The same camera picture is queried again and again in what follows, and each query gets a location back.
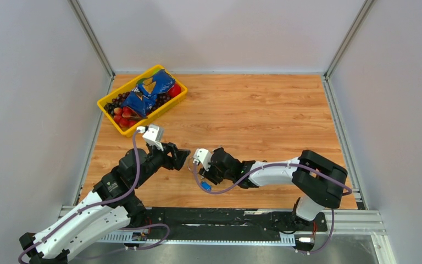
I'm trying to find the key with blue tag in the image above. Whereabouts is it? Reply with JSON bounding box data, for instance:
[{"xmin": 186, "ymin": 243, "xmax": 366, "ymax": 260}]
[{"xmin": 199, "ymin": 181, "xmax": 212, "ymax": 192}]

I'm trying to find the dark grape bunch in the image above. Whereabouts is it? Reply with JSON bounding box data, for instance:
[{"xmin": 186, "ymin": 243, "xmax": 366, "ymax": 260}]
[{"xmin": 103, "ymin": 92, "xmax": 172, "ymax": 117}]

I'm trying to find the blue snack bag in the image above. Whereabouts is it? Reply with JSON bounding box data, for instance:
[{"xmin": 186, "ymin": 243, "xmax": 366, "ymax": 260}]
[{"xmin": 121, "ymin": 69, "xmax": 176, "ymax": 118}]

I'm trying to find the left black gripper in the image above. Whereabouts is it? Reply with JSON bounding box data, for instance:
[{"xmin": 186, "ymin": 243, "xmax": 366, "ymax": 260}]
[{"xmin": 134, "ymin": 139, "xmax": 191, "ymax": 187}]

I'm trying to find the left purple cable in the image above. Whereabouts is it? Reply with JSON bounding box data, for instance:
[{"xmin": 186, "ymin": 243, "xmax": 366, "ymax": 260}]
[{"xmin": 17, "ymin": 131, "xmax": 171, "ymax": 264}]

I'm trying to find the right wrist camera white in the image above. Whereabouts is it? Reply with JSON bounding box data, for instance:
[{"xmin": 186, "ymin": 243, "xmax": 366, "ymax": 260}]
[{"xmin": 193, "ymin": 148, "xmax": 212, "ymax": 171}]

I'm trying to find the red strawberries cluster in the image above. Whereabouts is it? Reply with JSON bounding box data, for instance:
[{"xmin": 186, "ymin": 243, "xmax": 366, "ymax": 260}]
[{"xmin": 113, "ymin": 107, "xmax": 138, "ymax": 129}]

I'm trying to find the large metal keyring with keys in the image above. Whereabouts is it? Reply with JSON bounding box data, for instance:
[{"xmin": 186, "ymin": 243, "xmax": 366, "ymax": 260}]
[{"xmin": 187, "ymin": 157, "xmax": 197, "ymax": 174}]

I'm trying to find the aluminium frame rail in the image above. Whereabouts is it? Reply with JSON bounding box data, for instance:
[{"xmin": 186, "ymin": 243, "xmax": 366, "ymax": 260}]
[{"xmin": 66, "ymin": 207, "xmax": 396, "ymax": 263}]

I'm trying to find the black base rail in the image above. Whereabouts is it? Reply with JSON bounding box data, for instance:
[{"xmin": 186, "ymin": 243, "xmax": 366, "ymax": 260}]
[{"xmin": 128, "ymin": 207, "xmax": 328, "ymax": 242}]

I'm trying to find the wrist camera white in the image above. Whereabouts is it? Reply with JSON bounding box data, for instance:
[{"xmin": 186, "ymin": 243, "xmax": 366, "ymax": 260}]
[
  {"xmin": 136, "ymin": 124, "xmax": 164, "ymax": 151},
  {"xmin": 193, "ymin": 148, "xmax": 212, "ymax": 171}
]

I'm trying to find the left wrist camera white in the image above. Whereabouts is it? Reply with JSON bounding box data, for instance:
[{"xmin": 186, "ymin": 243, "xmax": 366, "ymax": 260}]
[{"xmin": 136, "ymin": 124, "xmax": 164, "ymax": 151}]

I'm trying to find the red apple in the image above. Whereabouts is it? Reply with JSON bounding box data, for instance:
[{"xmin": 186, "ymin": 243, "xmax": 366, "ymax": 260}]
[{"xmin": 168, "ymin": 83, "xmax": 181, "ymax": 98}]

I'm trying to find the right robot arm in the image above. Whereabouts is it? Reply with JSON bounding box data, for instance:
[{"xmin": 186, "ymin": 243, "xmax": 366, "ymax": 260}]
[{"xmin": 193, "ymin": 147, "xmax": 352, "ymax": 230}]

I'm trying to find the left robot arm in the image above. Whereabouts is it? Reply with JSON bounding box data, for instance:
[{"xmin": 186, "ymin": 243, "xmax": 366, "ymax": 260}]
[{"xmin": 18, "ymin": 142, "xmax": 191, "ymax": 263}]

